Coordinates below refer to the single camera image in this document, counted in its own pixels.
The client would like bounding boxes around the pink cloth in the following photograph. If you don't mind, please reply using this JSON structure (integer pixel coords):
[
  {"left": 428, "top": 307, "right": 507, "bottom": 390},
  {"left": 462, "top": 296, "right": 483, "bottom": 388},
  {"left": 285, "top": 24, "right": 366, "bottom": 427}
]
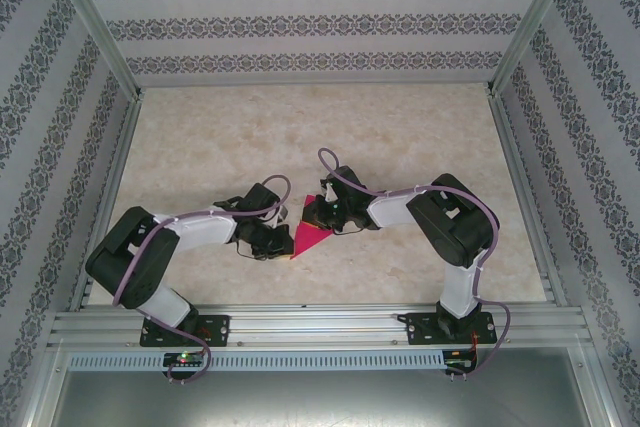
[{"left": 289, "top": 194, "right": 335, "bottom": 261}]

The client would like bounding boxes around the grey metal sheet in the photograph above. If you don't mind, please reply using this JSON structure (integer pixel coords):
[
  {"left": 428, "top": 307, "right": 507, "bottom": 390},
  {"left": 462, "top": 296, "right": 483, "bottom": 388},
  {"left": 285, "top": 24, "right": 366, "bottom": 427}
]
[{"left": 49, "top": 369, "right": 614, "bottom": 427}]

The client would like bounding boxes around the aluminium mounting beam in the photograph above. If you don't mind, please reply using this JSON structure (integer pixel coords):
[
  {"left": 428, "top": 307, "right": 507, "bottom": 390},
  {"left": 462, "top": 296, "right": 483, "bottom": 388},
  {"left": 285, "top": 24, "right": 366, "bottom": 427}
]
[{"left": 47, "top": 302, "right": 594, "bottom": 348}]

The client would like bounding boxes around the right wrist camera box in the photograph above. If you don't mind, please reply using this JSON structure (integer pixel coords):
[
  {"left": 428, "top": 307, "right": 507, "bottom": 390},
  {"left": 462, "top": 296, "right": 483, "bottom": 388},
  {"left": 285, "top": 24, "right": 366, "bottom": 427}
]
[{"left": 322, "top": 165, "right": 367, "bottom": 201}]

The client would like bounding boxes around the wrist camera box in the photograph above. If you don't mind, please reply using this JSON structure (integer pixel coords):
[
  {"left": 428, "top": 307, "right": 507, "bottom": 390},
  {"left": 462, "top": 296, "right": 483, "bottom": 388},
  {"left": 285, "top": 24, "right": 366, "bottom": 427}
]
[
  {"left": 242, "top": 182, "right": 282, "bottom": 218},
  {"left": 322, "top": 165, "right": 367, "bottom": 201}
]

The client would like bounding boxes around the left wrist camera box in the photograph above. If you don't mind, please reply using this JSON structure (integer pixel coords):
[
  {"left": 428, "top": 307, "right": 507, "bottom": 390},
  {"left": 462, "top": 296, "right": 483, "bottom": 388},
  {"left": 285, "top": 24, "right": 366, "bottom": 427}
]
[{"left": 242, "top": 182, "right": 282, "bottom": 218}]

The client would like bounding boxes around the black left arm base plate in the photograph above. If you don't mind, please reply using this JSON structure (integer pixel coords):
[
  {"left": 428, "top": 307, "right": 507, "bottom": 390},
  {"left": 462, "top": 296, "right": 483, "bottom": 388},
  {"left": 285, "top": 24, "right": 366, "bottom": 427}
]
[{"left": 139, "top": 314, "right": 232, "bottom": 348}]

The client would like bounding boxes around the slotted grey cable duct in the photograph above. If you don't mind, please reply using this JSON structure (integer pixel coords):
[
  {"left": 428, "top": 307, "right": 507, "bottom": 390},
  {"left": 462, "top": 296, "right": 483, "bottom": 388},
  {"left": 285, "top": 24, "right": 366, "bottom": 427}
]
[{"left": 67, "top": 350, "right": 446, "bottom": 372}]

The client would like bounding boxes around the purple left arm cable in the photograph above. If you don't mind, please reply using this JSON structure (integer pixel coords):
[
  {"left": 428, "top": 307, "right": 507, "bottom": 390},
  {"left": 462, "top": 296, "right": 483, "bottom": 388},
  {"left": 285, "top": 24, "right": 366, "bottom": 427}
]
[{"left": 112, "top": 174, "right": 294, "bottom": 388}]

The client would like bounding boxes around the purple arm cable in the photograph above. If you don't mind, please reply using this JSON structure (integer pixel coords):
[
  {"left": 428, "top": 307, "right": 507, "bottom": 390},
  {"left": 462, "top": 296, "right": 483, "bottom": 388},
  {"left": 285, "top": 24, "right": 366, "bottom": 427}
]
[
  {"left": 112, "top": 174, "right": 294, "bottom": 388},
  {"left": 317, "top": 147, "right": 512, "bottom": 383}
]

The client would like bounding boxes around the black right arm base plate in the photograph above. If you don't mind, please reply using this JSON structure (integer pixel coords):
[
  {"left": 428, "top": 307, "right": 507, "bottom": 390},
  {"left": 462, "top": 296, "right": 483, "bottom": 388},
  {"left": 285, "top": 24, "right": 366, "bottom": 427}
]
[{"left": 405, "top": 311, "right": 496, "bottom": 346}]

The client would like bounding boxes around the aluminium table edge rail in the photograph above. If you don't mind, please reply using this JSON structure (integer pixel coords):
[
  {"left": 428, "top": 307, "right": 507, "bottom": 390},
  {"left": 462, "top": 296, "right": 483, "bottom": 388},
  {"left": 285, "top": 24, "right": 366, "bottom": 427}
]
[
  {"left": 67, "top": 94, "right": 146, "bottom": 311},
  {"left": 487, "top": 94, "right": 569, "bottom": 308}
]

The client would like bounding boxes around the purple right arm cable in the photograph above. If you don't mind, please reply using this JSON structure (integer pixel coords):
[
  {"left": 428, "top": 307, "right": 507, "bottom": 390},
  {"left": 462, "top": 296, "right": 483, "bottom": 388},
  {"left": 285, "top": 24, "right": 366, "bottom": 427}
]
[{"left": 317, "top": 147, "right": 512, "bottom": 383}]

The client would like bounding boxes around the aluminium frame post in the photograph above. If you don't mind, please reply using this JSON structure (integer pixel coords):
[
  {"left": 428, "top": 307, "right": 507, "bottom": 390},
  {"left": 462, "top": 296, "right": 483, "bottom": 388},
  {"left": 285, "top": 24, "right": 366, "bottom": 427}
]
[
  {"left": 485, "top": 0, "right": 585, "bottom": 98},
  {"left": 47, "top": 0, "right": 144, "bottom": 101}
]

